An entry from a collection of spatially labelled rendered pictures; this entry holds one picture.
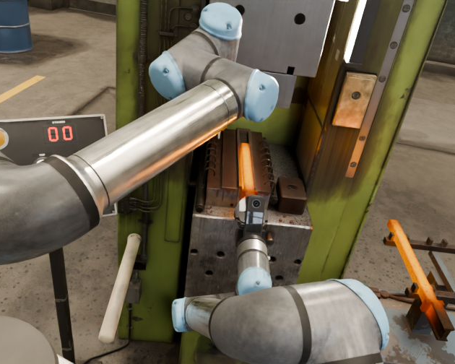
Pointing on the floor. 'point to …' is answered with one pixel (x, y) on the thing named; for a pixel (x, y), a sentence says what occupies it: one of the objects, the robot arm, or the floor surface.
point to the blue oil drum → (7, 27)
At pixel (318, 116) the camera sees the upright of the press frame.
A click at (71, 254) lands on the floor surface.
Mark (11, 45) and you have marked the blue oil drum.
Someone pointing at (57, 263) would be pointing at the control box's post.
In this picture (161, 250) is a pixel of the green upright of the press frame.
